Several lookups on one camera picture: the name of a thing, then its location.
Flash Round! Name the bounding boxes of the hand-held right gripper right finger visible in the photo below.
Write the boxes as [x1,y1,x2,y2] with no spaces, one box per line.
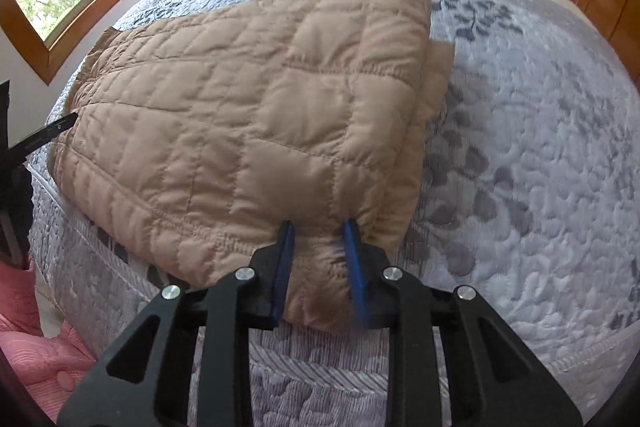
[341,218,583,427]

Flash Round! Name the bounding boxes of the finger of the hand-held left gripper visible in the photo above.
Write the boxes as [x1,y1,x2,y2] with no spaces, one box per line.
[9,112,79,160]

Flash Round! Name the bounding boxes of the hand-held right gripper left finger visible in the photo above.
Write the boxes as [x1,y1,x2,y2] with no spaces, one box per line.
[56,220,297,427]

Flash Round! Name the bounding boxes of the tan quilted jacket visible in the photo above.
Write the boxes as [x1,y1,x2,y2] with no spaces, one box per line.
[46,0,456,335]

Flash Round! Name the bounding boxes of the pink cushion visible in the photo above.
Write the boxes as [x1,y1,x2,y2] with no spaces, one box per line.
[0,252,101,423]

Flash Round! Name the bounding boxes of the grey patterned quilted bedspread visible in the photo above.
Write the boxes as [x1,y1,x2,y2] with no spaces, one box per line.
[25,0,640,427]

